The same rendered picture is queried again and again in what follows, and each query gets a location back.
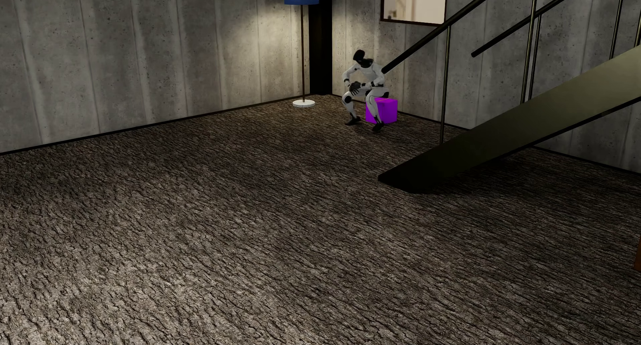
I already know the dark sloped staircase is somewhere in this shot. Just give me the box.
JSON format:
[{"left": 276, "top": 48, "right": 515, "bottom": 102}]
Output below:
[{"left": 378, "top": 46, "right": 641, "bottom": 195}]

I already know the dark staircase with railing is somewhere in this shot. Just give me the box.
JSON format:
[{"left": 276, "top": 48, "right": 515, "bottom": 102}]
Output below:
[{"left": 382, "top": 0, "right": 641, "bottom": 145}]

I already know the floor lamp with blue shade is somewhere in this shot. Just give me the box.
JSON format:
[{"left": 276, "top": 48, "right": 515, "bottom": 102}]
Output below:
[{"left": 281, "top": 0, "right": 322, "bottom": 109}]

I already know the purple box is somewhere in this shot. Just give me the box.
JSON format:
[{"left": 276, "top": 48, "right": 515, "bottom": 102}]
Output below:
[{"left": 365, "top": 97, "right": 399, "bottom": 125}]

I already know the dark framed wall mirror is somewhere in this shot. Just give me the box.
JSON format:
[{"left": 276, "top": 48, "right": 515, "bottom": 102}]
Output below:
[{"left": 380, "top": 0, "right": 448, "bottom": 26}]

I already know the white humanoid robot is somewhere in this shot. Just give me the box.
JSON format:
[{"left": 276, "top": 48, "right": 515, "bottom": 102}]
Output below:
[{"left": 342, "top": 49, "right": 390, "bottom": 133}]

